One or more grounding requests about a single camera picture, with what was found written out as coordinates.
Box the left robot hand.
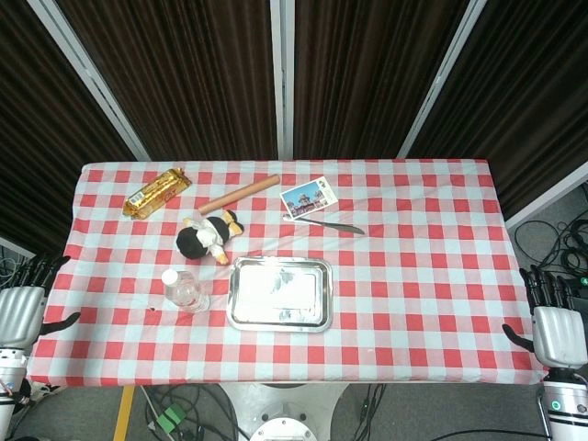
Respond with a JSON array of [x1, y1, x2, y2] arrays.
[[0, 254, 82, 346]]

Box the rectangular metal tray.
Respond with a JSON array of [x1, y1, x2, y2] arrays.
[[225, 256, 334, 334]]

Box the transparent water bottle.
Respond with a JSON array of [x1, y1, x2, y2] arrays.
[[161, 269, 210, 315]]

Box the picture postcard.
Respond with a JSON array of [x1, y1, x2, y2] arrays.
[[279, 179, 339, 219]]

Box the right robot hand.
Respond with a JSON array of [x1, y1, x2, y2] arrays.
[[502, 265, 588, 368]]

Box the red white checkered tablecloth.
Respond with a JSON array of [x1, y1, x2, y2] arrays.
[[26, 159, 550, 387]]

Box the yellow floor tape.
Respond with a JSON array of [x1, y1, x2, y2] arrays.
[[112, 385, 136, 441]]

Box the wooden rolling pin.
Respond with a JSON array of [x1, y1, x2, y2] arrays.
[[198, 174, 280, 216]]

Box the black and white plush toy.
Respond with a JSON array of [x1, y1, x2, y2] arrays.
[[176, 209, 245, 266]]

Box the metal table knife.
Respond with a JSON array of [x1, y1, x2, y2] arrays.
[[282, 213, 367, 236]]

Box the green connector block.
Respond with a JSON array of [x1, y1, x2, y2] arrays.
[[155, 404, 187, 432]]

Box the black floor cables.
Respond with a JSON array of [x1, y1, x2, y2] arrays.
[[513, 211, 588, 277]]

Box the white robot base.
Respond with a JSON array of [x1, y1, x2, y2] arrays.
[[215, 382, 353, 441]]

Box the golden snack package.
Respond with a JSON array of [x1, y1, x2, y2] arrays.
[[121, 167, 193, 220]]

